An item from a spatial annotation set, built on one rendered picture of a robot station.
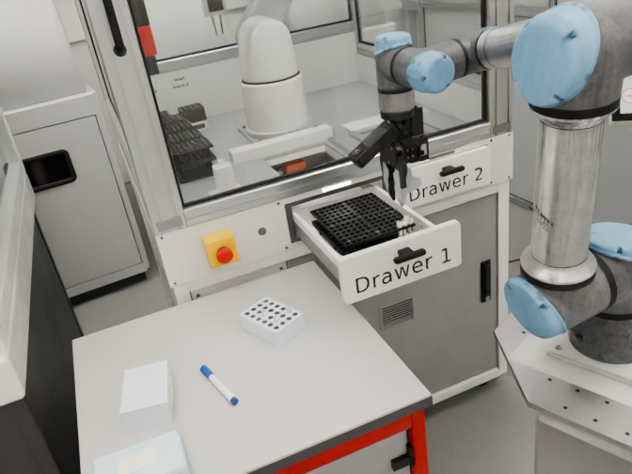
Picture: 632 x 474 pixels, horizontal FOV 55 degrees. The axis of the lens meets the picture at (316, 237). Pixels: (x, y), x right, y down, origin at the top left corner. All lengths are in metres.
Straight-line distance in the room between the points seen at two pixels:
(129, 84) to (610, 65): 0.92
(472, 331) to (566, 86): 1.35
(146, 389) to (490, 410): 1.32
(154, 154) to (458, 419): 1.35
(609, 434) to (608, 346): 0.17
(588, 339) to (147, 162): 0.97
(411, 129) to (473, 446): 1.15
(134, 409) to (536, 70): 0.87
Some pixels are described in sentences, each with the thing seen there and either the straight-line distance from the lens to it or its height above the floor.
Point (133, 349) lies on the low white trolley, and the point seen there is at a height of 0.76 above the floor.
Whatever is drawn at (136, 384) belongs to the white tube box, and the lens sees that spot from 1.24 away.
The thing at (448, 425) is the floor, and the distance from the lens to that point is 2.16.
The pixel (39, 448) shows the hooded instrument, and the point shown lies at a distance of 1.52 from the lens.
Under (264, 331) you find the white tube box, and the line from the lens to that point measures 1.32.
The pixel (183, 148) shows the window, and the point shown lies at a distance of 1.43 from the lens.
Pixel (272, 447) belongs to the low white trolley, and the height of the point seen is 0.76.
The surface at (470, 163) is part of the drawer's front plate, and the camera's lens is 1.73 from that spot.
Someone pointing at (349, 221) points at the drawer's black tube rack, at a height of 0.90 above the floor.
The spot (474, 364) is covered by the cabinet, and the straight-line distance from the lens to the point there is 2.16.
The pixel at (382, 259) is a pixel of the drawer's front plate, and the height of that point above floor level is 0.90.
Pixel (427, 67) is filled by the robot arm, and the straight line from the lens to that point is 1.14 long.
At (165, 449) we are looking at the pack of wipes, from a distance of 1.10.
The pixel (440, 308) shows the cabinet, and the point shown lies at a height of 0.43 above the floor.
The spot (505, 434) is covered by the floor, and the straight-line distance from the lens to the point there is 2.14.
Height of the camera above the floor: 1.55
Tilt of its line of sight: 28 degrees down
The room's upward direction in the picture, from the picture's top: 9 degrees counter-clockwise
